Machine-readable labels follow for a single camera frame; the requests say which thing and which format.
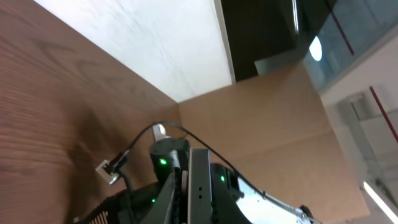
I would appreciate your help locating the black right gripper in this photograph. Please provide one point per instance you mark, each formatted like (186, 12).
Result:
(151, 204)

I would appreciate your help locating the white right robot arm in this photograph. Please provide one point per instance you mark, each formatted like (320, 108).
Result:
(170, 158)

